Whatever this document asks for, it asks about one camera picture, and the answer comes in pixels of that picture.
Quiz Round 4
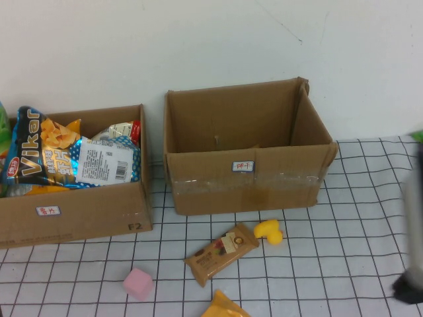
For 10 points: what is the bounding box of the brown wafer bar packet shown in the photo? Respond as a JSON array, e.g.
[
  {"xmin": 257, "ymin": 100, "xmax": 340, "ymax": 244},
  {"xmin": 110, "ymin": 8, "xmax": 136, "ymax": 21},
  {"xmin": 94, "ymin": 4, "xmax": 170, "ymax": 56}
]
[{"xmin": 184, "ymin": 223, "xmax": 260, "ymax": 288}]

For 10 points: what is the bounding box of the yellow-orange snack packet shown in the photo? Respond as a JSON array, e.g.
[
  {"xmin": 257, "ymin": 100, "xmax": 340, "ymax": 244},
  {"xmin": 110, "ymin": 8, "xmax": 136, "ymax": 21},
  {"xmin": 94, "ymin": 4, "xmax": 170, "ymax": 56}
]
[{"xmin": 201, "ymin": 289, "xmax": 252, "ymax": 317}]

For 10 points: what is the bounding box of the green snack bag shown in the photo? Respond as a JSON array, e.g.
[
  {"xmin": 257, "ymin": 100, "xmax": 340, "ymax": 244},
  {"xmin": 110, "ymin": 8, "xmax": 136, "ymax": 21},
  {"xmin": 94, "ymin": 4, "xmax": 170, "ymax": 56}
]
[{"xmin": 0, "ymin": 100, "xmax": 11, "ymax": 153}]

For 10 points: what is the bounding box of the red and white snack bag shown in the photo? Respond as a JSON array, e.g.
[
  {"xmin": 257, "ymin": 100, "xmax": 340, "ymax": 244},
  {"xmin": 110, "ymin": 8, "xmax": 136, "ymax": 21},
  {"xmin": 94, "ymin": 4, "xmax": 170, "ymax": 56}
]
[{"xmin": 91, "ymin": 120, "xmax": 142, "ymax": 146}]

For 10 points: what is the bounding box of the blue polka-dot snack bag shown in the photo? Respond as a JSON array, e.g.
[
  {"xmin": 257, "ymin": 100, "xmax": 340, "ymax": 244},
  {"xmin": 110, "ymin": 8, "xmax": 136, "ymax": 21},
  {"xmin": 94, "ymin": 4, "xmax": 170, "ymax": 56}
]
[{"xmin": 67, "ymin": 134, "xmax": 142, "ymax": 190}]

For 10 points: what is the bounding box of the white label on tall box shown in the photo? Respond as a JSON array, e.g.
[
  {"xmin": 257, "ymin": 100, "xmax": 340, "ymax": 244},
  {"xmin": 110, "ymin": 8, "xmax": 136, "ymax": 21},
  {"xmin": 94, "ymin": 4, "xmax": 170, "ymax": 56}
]
[{"xmin": 232, "ymin": 160, "xmax": 256, "ymax": 173}]

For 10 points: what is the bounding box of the tall cardboard box with tape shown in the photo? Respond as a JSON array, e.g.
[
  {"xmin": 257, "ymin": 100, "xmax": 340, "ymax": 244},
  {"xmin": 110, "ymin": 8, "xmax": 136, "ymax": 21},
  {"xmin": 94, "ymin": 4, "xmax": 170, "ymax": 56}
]
[{"xmin": 164, "ymin": 76, "xmax": 340, "ymax": 216}]

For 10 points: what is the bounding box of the yellow rubber duck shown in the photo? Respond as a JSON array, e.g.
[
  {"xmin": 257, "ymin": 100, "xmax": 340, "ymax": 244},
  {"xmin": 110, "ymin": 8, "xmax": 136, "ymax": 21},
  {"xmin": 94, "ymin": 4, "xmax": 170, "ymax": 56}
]
[{"xmin": 253, "ymin": 219, "xmax": 284, "ymax": 246}]

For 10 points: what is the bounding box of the low cardboard box F2 print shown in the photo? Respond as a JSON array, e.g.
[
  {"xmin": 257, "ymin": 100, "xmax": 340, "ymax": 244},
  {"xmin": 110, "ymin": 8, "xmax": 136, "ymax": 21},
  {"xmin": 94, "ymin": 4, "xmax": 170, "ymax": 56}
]
[{"xmin": 0, "ymin": 104, "xmax": 153, "ymax": 250}]

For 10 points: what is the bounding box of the pink foam cube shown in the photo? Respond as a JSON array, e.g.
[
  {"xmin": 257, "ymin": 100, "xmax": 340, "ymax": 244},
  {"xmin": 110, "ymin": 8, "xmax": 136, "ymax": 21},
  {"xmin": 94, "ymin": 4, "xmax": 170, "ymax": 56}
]
[{"xmin": 122, "ymin": 267, "xmax": 154, "ymax": 302}]

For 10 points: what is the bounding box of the white black-grid tablecloth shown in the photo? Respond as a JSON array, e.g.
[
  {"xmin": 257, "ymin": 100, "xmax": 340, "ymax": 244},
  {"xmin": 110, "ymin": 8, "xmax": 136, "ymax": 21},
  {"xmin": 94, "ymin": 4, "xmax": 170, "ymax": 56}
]
[{"xmin": 0, "ymin": 135, "xmax": 423, "ymax": 317}]

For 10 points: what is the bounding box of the orange chips bag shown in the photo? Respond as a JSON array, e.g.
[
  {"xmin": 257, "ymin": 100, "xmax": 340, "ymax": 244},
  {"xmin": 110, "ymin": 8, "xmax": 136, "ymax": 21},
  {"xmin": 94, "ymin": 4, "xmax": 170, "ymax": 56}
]
[{"xmin": 6, "ymin": 184, "xmax": 72, "ymax": 197}]

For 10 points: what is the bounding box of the white label on low box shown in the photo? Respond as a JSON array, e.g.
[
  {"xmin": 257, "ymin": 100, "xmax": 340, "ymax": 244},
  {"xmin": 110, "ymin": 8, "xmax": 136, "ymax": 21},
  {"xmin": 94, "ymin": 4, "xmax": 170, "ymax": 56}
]
[{"xmin": 35, "ymin": 205, "xmax": 62, "ymax": 217}]

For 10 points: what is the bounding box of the Vikar shrimp chips bag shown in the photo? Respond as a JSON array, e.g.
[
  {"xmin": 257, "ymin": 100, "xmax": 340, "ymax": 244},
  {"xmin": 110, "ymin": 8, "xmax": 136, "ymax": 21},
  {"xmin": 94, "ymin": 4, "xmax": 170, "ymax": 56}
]
[{"xmin": 0, "ymin": 105, "xmax": 83, "ymax": 189}]

